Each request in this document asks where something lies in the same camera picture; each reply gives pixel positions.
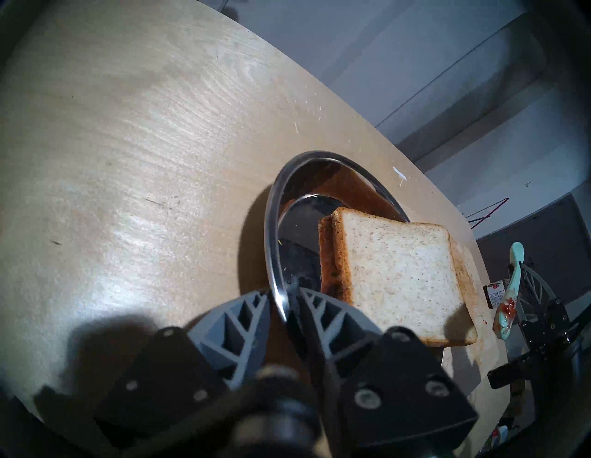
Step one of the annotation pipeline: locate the grey black left gripper right finger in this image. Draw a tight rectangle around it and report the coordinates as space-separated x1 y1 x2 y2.
298 287 478 451

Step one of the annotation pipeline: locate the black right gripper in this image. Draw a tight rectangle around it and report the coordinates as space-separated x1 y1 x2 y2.
487 262 591 393

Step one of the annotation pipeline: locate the grey black left gripper left finger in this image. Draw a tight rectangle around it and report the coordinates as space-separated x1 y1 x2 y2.
92 290 273 448

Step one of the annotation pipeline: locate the mint green plastic knife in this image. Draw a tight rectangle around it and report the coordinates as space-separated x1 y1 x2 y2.
492 242 525 341

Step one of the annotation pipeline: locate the slice of white bread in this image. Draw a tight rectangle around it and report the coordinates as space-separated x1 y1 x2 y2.
318 206 478 348

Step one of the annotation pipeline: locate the round steel plate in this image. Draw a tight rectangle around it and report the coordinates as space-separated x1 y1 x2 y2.
263 151 411 324

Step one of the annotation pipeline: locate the glass jam jar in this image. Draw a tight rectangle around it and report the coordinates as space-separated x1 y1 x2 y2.
482 279 508 309

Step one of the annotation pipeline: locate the wooden cutting board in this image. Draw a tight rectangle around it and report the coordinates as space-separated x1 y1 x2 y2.
443 233 511 416

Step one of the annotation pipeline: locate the dark door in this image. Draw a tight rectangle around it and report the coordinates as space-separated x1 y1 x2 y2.
476 193 591 305

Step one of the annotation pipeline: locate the red handled broom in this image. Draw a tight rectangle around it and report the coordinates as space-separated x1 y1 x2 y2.
465 198 509 230

